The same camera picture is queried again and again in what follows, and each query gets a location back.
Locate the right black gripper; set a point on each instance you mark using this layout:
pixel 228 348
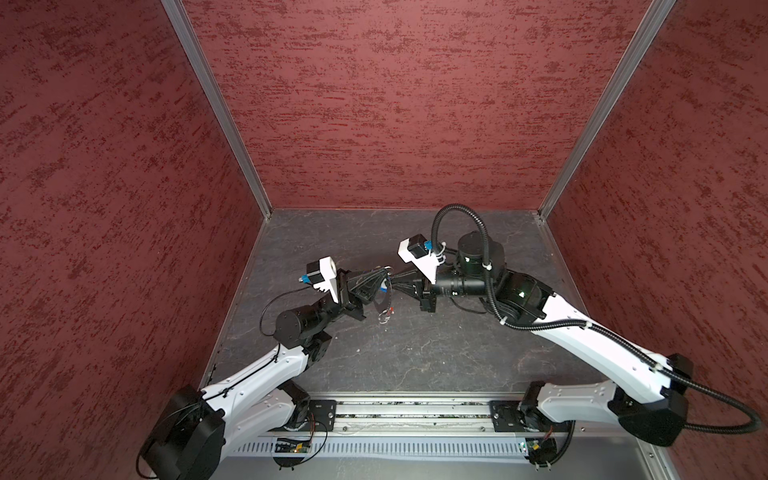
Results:
pixel 423 288

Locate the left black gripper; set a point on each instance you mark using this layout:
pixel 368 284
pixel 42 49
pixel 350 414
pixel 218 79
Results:
pixel 368 293

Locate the large perforated keyring yellow segment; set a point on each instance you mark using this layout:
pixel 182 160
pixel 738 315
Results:
pixel 383 302

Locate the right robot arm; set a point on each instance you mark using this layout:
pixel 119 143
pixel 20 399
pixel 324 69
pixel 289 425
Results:
pixel 637 396

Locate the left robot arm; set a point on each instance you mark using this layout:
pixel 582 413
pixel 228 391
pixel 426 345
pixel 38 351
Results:
pixel 199 428

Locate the left circuit board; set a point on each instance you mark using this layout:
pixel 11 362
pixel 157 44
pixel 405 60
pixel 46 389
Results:
pixel 292 446

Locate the circuit board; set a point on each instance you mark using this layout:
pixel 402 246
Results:
pixel 292 446
pixel 541 452

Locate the right circuit board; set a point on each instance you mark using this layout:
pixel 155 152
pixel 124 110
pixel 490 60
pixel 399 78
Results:
pixel 541 452

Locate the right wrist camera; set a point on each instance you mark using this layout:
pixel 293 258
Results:
pixel 419 252

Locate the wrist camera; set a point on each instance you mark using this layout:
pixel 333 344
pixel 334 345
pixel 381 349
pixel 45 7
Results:
pixel 322 276
pixel 419 252

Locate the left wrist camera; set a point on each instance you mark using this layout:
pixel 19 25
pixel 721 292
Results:
pixel 322 276

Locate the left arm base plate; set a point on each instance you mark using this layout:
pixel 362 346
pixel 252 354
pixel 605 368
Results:
pixel 322 411

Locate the aluminium mounting rail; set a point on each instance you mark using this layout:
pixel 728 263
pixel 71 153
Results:
pixel 369 415

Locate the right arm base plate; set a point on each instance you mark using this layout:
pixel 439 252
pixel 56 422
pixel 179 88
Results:
pixel 506 416

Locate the white slotted cable duct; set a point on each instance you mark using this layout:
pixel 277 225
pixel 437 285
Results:
pixel 400 448

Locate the left aluminium corner post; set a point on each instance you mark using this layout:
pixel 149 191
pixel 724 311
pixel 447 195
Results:
pixel 190 43

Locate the aluminium corner post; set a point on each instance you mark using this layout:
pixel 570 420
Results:
pixel 640 42
pixel 190 43

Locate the right aluminium corner post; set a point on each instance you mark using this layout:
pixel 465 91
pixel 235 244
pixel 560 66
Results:
pixel 640 42

